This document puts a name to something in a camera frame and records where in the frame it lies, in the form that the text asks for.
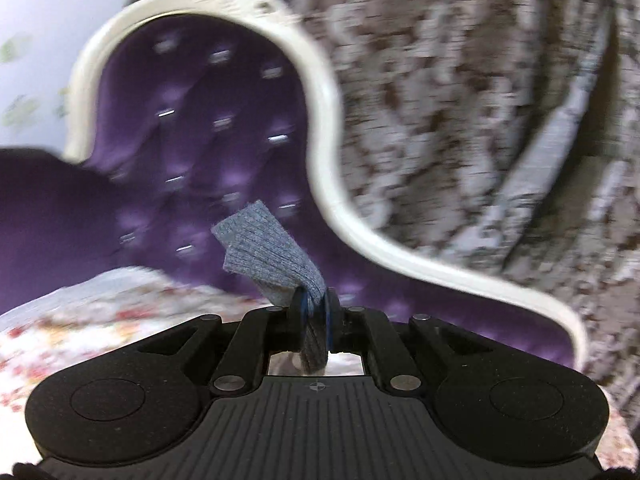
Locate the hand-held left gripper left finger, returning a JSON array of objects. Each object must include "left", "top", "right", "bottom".
[{"left": 136, "top": 299, "right": 307, "bottom": 392}]

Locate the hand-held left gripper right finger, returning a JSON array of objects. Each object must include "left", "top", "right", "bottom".
[{"left": 325, "top": 294, "right": 503, "bottom": 392}]

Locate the grey-blue knitted sock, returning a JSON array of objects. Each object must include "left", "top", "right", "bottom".
[{"left": 210, "top": 199, "right": 330, "bottom": 375}]

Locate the floral bed sheet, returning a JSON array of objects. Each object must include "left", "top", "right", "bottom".
[{"left": 0, "top": 266, "right": 281, "bottom": 471}]

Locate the brown grey patterned curtain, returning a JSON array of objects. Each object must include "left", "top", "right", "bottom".
[{"left": 260, "top": 0, "right": 640, "bottom": 413}]

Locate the purple tufted headboard white frame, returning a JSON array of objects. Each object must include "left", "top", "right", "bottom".
[{"left": 0, "top": 0, "right": 589, "bottom": 370}]

